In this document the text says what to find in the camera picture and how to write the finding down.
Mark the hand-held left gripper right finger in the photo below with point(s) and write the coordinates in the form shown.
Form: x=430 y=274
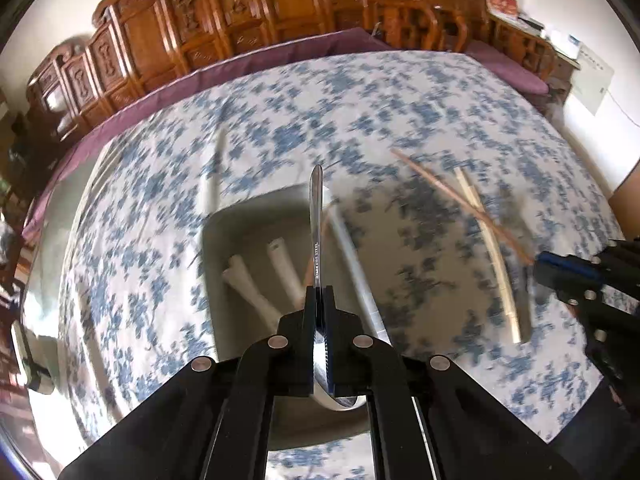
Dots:
x=400 y=410

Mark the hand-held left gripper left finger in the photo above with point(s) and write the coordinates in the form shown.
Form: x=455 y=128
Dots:
x=250 y=410

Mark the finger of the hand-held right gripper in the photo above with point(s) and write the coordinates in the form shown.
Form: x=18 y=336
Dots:
x=560 y=262
x=567 y=287

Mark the cream chopstick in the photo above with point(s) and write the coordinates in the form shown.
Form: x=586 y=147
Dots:
x=522 y=325
x=480 y=210

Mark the grey rectangular container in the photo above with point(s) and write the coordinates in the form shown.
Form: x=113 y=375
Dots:
x=250 y=240

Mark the metal spoon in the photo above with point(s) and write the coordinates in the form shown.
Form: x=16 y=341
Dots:
x=316 y=220

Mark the purple armchair cushion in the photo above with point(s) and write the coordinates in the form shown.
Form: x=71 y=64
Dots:
x=510 y=67

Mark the wooden side table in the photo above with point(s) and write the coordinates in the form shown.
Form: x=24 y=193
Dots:
x=540 y=55

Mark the white desk device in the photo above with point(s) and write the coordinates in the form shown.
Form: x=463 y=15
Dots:
x=565 y=44

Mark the blue floral tablecloth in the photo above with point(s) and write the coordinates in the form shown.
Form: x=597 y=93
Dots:
x=400 y=110

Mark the purple sofa cushion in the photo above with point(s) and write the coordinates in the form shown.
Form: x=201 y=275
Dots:
x=150 y=110

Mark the carved wooden sofa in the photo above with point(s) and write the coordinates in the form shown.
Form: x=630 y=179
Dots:
x=200 y=15

